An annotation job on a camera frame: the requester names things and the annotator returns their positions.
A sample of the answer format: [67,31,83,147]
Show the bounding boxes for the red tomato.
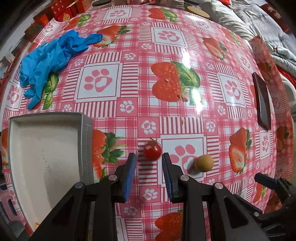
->
[144,138,162,161]

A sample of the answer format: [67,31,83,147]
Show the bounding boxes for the small kiwi in cluster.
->
[194,155,214,172]

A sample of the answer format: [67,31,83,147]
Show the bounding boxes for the white rectangular tray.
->
[8,112,94,231]

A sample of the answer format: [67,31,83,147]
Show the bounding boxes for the black smartphone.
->
[252,72,271,131]

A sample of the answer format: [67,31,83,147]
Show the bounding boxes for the pink plastic stool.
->
[1,189,20,222]

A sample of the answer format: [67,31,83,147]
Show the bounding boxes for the pink strawberry tablecloth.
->
[0,4,295,241]

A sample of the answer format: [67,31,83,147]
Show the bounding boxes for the blue rubber gloves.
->
[20,30,103,110]

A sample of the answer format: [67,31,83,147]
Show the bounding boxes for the grey blanket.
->
[208,1,295,77]

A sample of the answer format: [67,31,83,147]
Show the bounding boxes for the round wooden coaster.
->
[186,6,210,19]

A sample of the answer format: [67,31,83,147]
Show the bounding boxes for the red gift box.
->
[50,0,78,22]

